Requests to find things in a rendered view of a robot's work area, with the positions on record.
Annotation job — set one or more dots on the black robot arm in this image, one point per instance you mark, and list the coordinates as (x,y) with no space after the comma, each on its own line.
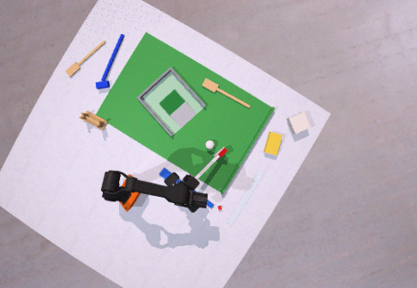
(182,195)

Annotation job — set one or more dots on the white square block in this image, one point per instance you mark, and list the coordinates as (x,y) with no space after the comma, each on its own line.
(298,122)

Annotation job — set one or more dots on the green flat mat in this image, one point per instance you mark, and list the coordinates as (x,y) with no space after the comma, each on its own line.
(223,120)

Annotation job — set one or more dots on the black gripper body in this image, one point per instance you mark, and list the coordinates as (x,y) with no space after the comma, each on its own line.
(172,179)

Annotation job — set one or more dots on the white ball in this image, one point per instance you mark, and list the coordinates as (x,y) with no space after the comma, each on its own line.
(210,144)

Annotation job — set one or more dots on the yellow rectangular block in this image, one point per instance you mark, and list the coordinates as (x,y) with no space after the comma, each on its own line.
(273,143)

